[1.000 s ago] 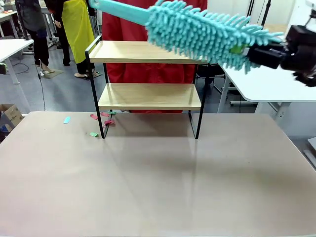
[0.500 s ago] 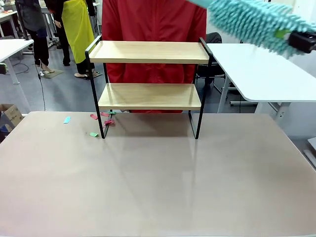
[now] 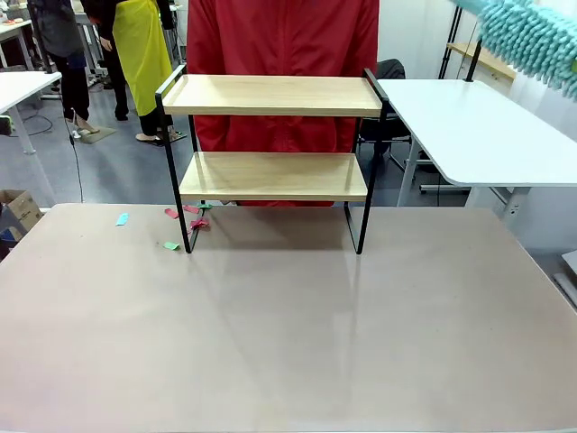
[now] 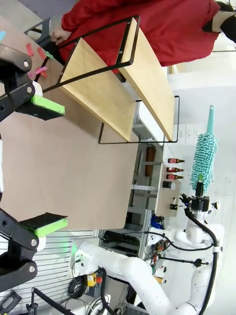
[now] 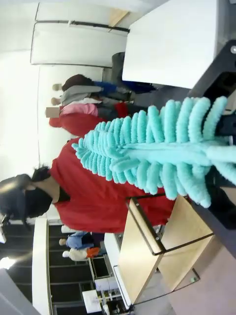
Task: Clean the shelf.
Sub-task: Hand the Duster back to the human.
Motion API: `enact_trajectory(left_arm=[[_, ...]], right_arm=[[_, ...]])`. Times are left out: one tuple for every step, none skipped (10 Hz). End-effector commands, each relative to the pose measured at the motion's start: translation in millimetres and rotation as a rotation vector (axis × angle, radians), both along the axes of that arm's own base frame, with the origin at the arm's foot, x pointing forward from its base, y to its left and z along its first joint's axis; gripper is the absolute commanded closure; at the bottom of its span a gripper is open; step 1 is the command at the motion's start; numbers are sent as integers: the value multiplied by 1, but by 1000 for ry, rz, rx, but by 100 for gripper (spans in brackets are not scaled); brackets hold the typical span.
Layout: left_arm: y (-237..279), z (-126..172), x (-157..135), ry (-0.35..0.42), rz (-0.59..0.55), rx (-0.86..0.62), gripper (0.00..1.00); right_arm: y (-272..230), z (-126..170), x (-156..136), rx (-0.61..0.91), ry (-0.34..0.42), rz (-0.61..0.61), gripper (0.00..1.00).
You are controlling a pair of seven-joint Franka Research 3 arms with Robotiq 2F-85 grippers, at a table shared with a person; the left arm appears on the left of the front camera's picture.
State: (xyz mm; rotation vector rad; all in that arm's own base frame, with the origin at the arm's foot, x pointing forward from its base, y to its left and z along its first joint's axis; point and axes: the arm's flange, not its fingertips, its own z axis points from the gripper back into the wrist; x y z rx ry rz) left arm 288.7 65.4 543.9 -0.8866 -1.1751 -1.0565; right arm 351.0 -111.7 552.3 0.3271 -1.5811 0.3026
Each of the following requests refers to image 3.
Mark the two-tier wooden shelf black frame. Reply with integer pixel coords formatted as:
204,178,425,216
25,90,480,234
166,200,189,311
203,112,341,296
154,64,391,256

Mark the black stand pole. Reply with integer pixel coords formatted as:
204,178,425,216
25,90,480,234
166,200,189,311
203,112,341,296
438,4,465,80
465,38,484,83

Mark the black chair with jacket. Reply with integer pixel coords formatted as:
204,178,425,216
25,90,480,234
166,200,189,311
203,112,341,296
358,58,414,159

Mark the teal chenille duster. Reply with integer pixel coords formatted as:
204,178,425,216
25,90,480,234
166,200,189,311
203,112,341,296
450,0,577,101

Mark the brown cardboard box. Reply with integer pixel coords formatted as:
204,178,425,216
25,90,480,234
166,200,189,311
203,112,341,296
0,189,45,247

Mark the grey metal rail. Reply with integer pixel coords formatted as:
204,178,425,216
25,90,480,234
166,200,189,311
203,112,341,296
553,250,577,312

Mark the white table rounded corner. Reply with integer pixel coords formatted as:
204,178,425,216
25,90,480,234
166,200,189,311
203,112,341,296
376,78,577,226

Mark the light wooden desk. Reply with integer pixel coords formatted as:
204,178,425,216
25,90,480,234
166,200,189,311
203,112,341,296
445,42,517,81

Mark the person in dark clothes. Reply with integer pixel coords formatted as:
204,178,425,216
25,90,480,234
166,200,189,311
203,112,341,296
26,0,92,123

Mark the person in yellow apron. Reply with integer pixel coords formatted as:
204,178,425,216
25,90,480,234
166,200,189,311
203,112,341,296
83,0,178,144

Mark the white background desk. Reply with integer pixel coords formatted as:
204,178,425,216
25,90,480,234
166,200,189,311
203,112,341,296
0,17,37,71

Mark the black floor cable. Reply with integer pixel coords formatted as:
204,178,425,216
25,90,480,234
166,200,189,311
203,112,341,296
66,119,87,204

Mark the white table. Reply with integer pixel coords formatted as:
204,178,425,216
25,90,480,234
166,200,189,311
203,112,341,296
0,70,63,155

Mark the person in red jacket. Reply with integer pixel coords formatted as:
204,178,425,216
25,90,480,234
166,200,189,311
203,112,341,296
186,0,380,207

